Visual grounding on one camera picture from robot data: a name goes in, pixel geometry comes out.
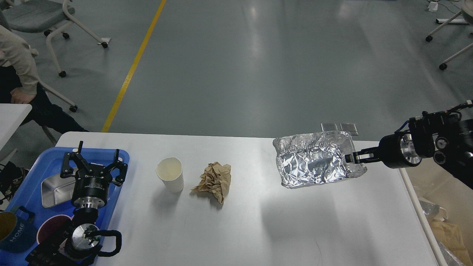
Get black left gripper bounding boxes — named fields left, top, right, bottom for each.
left=60, top=141, right=128, bottom=209

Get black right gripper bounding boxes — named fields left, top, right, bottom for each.
left=344, top=133, right=422, bottom=169

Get metal rectangular tin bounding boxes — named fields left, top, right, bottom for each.
left=41, top=174, right=76, bottom=208

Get aluminium foil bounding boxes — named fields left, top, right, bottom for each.
left=272, top=131, right=368, bottom=189

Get pink mug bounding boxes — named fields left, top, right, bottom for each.
left=37, top=214, right=72, bottom=244

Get white paper cup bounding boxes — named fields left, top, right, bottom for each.
left=155, top=157, right=184, bottom=192

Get brown paper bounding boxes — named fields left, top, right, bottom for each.
left=191, top=162, right=231, bottom=204

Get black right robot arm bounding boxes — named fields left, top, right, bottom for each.
left=345, top=100, right=473, bottom=188

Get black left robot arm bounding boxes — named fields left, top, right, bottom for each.
left=25, top=141, right=128, bottom=266

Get person's hand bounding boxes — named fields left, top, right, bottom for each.
left=10, top=88, right=37, bottom=104

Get floor socket plate right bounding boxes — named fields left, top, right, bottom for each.
left=340, top=123, right=359, bottom=136

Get floor socket plate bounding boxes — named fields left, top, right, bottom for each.
left=321, top=123, right=338, bottom=132
left=340, top=123, right=359, bottom=136

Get floor socket plate left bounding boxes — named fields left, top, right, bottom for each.
left=321, top=123, right=338, bottom=132

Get blue plastic tray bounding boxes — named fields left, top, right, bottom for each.
left=0, top=147, right=121, bottom=266

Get beige waste bin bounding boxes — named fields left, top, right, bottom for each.
left=405, top=158, right=473, bottom=266

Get dark blue mug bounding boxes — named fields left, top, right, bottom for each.
left=0, top=205, right=38, bottom=253

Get white side table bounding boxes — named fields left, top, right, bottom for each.
left=0, top=104, right=32, bottom=149

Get person in beige sweater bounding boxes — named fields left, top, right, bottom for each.
left=0, top=26, right=87, bottom=134

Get grey office chair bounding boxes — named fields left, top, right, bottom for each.
left=1, top=0, right=108, bottom=78

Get white chair base right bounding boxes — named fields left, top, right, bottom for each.
left=425, top=0, right=473, bottom=71

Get black cables at left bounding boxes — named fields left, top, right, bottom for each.
left=0, top=161, right=30, bottom=204

